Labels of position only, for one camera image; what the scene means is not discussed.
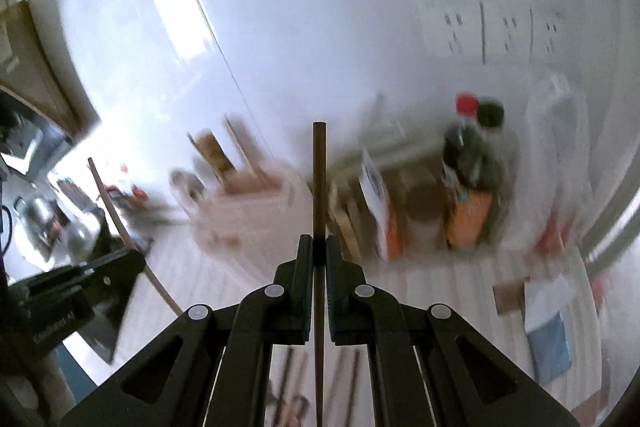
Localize metal kettle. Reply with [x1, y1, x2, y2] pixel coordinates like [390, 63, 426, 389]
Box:
[17, 196, 104, 262]

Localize dark brown chopstick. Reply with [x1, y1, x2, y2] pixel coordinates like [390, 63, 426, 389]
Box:
[312, 122, 329, 427]

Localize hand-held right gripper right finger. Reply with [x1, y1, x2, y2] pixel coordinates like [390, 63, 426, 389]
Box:
[326, 234, 581, 427]

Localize light wooden chopstick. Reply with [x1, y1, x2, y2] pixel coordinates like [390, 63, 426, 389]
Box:
[87, 157, 183, 315]

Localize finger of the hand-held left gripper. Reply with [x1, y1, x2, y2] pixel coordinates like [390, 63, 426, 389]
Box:
[65, 249, 147, 364]

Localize brown jar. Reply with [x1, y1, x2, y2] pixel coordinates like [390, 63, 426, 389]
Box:
[404, 174, 447, 249]

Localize white wall outlets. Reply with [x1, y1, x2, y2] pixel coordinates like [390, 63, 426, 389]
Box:
[419, 0, 567, 64]

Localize white utensil holder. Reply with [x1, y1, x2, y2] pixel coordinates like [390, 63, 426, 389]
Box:
[192, 167, 312, 254]

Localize brown cardboard piece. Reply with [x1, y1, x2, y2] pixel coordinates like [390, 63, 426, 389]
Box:
[492, 276, 532, 317]

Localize white orange packet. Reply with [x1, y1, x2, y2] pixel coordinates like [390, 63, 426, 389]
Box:
[359, 147, 407, 260]

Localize wooden cabinet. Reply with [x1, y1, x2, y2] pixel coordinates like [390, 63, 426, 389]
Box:
[0, 0, 102, 138]

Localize black cap bottle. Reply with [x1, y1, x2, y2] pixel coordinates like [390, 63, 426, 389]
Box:
[477, 102, 522, 248]

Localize striped pink tablecloth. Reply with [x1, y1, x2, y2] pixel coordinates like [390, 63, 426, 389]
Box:
[120, 207, 608, 427]

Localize clear plastic bag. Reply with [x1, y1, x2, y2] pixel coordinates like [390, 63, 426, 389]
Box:
[524, 72, 593, 255]

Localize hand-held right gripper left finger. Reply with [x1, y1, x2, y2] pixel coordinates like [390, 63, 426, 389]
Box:
[60, 234, 314, 427]

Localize wooden spoon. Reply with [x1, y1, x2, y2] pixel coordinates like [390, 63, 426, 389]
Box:
[222, 114, 272, 184]

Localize wooden spatula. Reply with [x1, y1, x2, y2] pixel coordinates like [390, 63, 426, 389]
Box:
[188, 129, 237, 188]

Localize red cap dark bottle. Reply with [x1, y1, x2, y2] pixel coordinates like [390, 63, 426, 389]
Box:
[441, 93, 501, 253]

